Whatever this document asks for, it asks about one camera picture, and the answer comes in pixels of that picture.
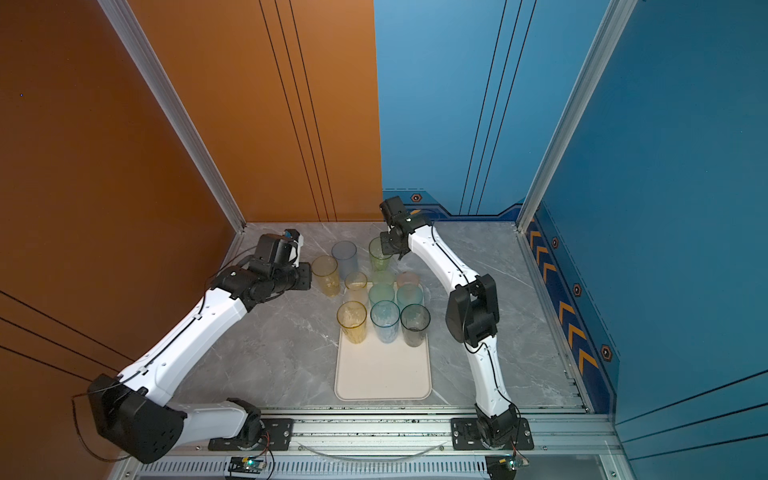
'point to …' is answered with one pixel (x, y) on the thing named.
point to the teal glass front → (381, 291)
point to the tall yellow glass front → (351, 317)
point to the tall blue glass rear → (345, 253)
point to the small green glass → (383, 276)
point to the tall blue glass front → (385, 315)
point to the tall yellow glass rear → (326, 276)
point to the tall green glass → (380, 261)
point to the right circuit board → (501, 466)
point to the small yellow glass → (356, 282)
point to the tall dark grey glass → (414, 320)
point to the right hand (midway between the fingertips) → (390, 245)
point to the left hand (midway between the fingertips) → (311, 268)
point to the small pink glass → (408, 278)
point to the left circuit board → (246, 465)
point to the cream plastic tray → (377, 371)
